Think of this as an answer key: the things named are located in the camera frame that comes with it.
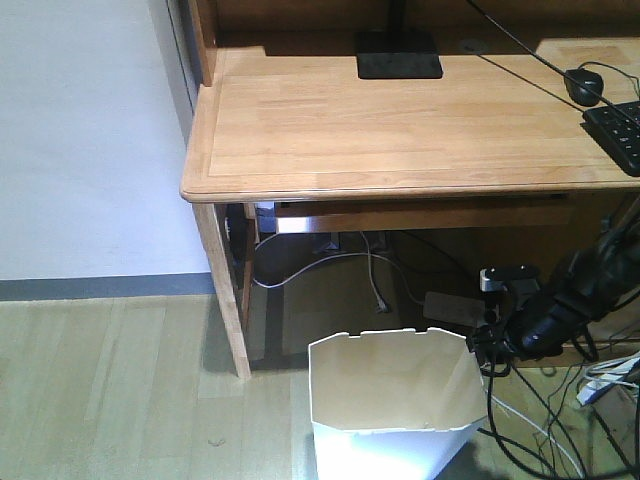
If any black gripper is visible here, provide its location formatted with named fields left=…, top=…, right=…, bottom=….
left=466, top=287, right=590, bottom=360

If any white plastic trash bin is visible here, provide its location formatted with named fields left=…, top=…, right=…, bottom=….
left=308, top=328, right=486, bottom=479

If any wooden desk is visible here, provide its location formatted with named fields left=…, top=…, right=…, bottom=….
left=180, top=1, right=639, bottom=378

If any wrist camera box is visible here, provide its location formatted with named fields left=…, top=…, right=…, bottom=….
left=479, top=265, right=540, bottom=292

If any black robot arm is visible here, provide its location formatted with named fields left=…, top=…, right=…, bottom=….
left=468, top=202, right=639, bottom=361

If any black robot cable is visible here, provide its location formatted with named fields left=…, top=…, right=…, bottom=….
left=482, top=349, right=640, bottom=480

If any black computer mouse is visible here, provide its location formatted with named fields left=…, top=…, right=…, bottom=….
left=564, top=68, right=604, bottom=107

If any white cable under desk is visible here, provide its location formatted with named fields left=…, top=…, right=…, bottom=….
left=252, top=230, right=426, bottom=315

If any black monitor stand base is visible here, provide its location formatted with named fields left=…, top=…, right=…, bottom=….
left=355, top=1, right=444, bottom=80

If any grey power strip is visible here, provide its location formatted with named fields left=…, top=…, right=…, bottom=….
left=423, top=292, right=485, bottom=327

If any black keyboard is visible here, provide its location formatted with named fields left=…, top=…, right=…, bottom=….
left=583, top=100, right=639, bottom=177

